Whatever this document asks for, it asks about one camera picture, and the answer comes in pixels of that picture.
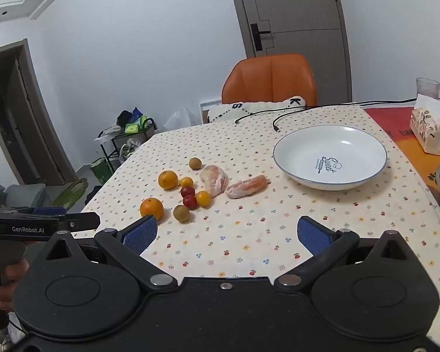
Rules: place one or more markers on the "small peeled pomelo segment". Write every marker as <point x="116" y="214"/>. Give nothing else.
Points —
<point x="247" y="187"/>

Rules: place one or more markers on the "white full plastic bag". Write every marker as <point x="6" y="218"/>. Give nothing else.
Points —
<point x="128" y="148"/>

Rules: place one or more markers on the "grey door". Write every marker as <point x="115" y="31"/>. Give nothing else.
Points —
<point x="297" y="7"/>

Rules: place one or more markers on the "patterned tissue box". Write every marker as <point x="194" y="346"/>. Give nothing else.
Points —
<point x="429" y="132"/>

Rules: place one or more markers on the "brown longan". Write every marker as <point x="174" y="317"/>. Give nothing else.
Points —
<point x="195" y="162"/>
<point x="181" y="213"/>

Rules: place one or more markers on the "blue bag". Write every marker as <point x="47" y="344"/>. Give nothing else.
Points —
<point x="136" y="112"/>

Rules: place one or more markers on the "dark brown door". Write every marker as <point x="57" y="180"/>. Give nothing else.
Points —
<point x="25" y="117"/>

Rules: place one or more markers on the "white paper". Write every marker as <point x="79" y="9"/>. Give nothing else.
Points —
<point x="106" y="131"/>

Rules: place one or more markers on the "green slipper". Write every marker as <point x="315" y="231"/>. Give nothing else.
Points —
<point x="71" y="192"/>

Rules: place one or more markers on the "red orange table mat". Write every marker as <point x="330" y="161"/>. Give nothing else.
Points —
<point x="392" y="121"/>

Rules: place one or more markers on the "white plate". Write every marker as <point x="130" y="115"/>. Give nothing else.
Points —
<point x="308" y="154"/>

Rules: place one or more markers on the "green packet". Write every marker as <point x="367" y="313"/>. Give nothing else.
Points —
<point x="132" y="128"/>

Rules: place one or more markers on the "orange leather chair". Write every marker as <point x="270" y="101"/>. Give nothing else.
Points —
<point x="267" y="77"/>

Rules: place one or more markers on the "white fluffy cushion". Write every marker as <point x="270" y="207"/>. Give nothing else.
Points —
<point x="242" y="109"/>

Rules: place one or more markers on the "black cloth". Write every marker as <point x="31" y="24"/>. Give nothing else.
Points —
<point x="124" y="117"/>

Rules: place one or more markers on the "large peeled pomelo segment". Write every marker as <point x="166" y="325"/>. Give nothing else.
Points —
<point x="213" y="180"/>

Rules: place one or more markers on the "person's left hand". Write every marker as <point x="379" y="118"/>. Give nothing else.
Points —
<point x="18" y="269"/>

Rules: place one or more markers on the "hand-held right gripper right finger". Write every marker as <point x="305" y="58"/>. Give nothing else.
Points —
<point x="313" y="236"/>

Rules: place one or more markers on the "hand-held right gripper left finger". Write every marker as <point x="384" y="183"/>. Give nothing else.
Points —
<point x="141" y="234"/>

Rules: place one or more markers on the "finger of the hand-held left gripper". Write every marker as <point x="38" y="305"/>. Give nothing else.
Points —
<point x="49" y="211"/>
<point x="82" y="221"/>

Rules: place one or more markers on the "clear drinking glass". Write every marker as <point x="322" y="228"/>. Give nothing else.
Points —
<point x="427" y="86"/>

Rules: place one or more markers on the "small yellow tomato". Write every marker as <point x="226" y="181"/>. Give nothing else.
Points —
<point x="202" y="198"/>
<point x="186" y="182"/>

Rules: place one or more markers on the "green box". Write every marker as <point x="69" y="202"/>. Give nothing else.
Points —
<point x="101" y="170"/>

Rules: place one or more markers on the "grey sofa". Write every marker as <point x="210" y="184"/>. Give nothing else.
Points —
<point x="7" y="192"/>

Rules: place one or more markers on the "black metal rack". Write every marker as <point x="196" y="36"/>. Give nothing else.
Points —
<point x="148" y="121"/>

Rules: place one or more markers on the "orange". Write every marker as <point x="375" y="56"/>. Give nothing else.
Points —
<point x="151" y="208"/>
<point x="168" y="179"/>

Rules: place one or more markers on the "translucent plastic bag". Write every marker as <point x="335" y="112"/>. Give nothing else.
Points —
<point x="179" y="119"/>

